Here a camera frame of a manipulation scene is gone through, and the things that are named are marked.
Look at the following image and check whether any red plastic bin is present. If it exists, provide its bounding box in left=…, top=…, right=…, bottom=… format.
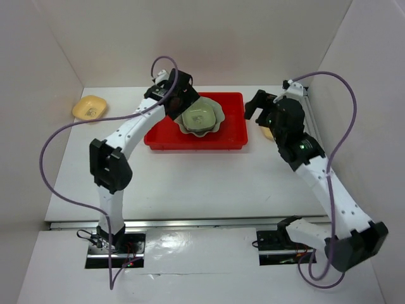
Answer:
left=144, top=92, right=248, bottom=151

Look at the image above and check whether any aluminium rail front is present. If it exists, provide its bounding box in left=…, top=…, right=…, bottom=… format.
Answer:
left=49, top=217, right=287, bottom=231

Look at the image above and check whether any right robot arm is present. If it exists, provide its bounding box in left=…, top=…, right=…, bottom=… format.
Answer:
left=244, top=89, right=389, bottom=272

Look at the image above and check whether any green square plate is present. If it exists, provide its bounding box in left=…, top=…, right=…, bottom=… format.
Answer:
left=182, top=104, right=216, bottom=132

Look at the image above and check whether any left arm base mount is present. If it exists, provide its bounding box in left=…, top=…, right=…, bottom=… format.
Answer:
left=77, top=229, right=146, bottom=269

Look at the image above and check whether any aluminium rail right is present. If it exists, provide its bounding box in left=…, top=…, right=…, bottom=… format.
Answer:
left=300, top=85, right=324, bottom=149

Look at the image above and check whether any yellow square plate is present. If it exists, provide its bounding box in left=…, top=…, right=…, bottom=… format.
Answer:
left=260, top=126, right=274, bottom=141
left=72, top=95, right=107, bottom=120

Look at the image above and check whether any aluminium rail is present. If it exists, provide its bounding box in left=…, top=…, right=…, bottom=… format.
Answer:
left=49, top=217, right=287, bottom=231
left=300, top=85, right=324, bottom=149

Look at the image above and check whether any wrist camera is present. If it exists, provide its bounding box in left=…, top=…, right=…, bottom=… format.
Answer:
left=153, top=70, right=170, bottom=86
left=273, top=79, right=307, bottom=103

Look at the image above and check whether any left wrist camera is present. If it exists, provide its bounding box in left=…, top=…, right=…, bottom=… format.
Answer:
left=153, top=70, right=170, bottom=86

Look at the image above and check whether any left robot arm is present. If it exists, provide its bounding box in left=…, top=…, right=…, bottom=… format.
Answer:
left=89, top=69, right=200, bottom=253

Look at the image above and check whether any large green scalloped bowl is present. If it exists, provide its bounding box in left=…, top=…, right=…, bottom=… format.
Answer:
left=174, top=97, right=225, bottom=138

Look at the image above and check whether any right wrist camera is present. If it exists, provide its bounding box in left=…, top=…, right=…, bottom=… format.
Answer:
left=273, top=79, right=307, bottom=103

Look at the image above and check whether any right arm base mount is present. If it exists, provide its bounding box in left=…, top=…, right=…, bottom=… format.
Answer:
left=252, top=230, right=313, bottom=266

